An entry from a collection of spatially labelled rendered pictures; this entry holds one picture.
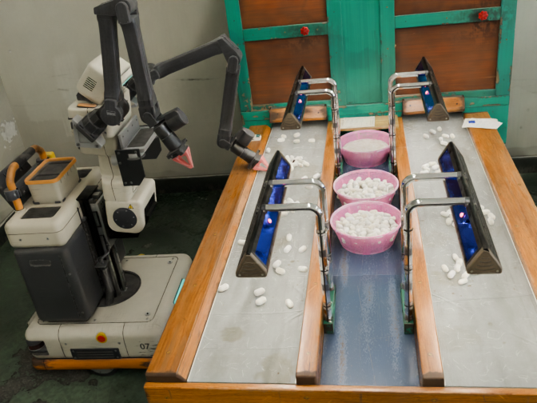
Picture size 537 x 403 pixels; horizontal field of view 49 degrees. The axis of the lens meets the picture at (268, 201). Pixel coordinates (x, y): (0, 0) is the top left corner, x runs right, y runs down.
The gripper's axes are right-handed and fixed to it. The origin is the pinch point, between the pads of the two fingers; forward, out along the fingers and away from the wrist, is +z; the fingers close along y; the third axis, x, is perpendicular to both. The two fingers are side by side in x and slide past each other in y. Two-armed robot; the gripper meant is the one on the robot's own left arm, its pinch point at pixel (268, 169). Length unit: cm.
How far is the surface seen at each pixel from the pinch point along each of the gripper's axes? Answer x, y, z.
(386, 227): -32, -51, 40
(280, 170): -37, -72, -8
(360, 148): -26.0, 22.0, 31.8
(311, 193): -12.7, -22.7, 16.9
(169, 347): 8, -118, -9
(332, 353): -15, -109, 32
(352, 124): -27, 42, 25
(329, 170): -19.3, -6.6, 20.4
